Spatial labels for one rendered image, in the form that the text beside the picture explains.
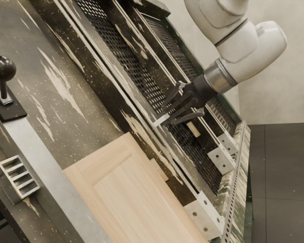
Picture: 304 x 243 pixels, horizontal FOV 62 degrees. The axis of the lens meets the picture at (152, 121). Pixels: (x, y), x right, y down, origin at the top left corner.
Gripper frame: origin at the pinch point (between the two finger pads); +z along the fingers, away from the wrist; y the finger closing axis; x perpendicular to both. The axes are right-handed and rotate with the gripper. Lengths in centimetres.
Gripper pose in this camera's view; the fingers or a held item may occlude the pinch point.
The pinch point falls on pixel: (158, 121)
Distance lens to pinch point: 80.8
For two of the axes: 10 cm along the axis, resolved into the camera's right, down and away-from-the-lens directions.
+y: -5.8, -8.1, 0.3
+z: -7.2, 5.4, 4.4
